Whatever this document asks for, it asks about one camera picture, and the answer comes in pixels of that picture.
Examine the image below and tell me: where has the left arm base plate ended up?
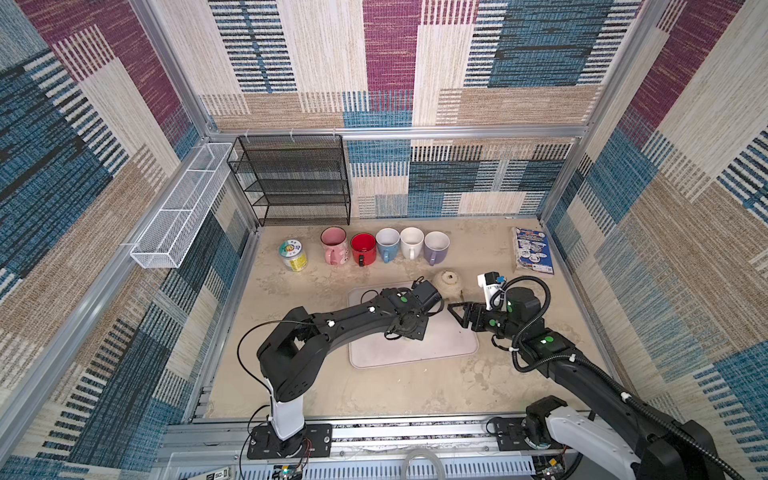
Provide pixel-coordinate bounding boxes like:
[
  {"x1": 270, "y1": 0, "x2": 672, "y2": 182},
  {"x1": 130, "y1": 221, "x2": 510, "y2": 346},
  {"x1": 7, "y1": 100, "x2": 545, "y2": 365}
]
[{"x1": 246, "y1": 423, "x2": 333, "y2": 460}]

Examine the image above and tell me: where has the black wire shelf rack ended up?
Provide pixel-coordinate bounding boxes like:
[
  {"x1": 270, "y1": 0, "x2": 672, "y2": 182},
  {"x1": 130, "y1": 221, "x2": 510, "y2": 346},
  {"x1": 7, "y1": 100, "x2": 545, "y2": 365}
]
[{"x1": 228, "y1": 135, "x2": 352, "y2": 227}]

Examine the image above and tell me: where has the yellow green labelled can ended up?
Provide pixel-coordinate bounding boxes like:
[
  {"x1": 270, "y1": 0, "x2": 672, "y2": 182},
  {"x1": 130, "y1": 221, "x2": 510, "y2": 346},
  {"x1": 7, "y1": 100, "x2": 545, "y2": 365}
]
[{"x1": 279, "y1": 239, "x2": 308, "y2": 272}]

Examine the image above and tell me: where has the white mesh wall basket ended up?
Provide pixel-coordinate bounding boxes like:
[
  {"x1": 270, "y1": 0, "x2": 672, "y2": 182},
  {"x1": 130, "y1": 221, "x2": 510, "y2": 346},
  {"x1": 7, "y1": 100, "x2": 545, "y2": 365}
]
[{"x1": 130, "y1": 143, "x2": 233, "y2": 269}]

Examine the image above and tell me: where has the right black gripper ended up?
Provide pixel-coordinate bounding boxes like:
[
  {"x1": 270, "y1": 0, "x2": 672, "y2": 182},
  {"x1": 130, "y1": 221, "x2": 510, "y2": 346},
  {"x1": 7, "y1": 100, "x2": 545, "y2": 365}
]
[{"x1": 447, "y1": 301, "x2": 523, "y2": 342}]

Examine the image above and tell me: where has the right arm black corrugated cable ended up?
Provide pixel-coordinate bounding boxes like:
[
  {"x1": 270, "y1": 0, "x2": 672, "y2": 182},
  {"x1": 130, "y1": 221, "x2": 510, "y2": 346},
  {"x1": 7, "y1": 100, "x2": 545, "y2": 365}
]
[{"x1": 490, "y1": 274, "x2": 745, "y2": 480}]

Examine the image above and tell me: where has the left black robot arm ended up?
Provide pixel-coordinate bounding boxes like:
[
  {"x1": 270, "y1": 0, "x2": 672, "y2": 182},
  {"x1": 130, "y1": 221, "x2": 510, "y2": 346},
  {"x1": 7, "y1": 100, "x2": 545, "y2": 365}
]
[{"x1": 257, "y1": 279, "x2": 444, "y2": 443}]

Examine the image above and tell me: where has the blue mug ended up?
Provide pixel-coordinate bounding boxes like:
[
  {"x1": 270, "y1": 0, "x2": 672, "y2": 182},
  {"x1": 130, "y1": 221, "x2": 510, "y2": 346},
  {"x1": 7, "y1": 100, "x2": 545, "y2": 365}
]
[{"x1": 375, "y1": 227, "x2": 400, "y2": 263}]

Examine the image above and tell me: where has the pink ghost pattern mug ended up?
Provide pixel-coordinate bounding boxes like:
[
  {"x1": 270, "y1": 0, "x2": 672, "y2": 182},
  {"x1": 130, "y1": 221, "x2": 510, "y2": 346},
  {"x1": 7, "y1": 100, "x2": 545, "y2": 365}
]
[{"x1": 321, "y1": 226, "x2": 349, "y2": 266}]

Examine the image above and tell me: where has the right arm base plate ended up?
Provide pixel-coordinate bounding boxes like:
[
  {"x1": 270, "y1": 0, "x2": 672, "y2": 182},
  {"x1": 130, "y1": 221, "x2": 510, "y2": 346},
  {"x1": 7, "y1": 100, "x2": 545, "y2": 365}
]
[{"x1": 485, "y1": 415, "x2": 575, "y2": 453}]

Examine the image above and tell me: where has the white plastic tray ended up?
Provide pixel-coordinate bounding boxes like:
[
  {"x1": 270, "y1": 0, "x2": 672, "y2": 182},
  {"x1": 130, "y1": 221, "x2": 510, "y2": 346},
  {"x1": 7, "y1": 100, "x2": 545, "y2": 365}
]
[{"x1": 348, "y1": 307, "x2": 479, "y2": 369}]

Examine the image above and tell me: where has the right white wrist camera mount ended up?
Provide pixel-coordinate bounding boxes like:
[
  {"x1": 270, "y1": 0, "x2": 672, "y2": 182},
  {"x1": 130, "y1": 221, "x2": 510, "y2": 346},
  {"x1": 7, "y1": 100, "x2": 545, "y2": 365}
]
[{"x1": 477, "y1": 272, "x2": 506, "y2": 311}]

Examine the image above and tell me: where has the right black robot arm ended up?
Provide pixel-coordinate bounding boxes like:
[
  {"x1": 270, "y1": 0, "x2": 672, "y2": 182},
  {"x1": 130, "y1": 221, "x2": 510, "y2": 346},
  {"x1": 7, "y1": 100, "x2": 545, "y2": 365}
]
[{"x1": 447, "y1": 278, "x2": 740, "y2": 479}]

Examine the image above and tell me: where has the white mug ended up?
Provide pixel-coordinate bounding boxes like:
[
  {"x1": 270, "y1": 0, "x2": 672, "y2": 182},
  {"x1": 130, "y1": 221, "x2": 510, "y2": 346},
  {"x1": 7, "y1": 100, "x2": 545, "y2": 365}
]
[{"x1": 400, "y1": 227, "x2": 425, "y2": 260}]

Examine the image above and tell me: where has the purple mug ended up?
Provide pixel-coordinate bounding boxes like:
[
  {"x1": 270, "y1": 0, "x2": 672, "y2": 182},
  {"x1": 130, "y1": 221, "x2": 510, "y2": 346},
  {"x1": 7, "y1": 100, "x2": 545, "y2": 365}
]
[{"x1": 424, "y1": 231, "x2": 451, "y2": 266}]

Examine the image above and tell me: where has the red mug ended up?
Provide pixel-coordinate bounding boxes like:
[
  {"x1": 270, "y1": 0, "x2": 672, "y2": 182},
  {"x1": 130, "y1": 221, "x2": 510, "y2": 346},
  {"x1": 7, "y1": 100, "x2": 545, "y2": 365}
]
[{"x1": 350, "y1": 233, "x2": 377, "y2": 267}]

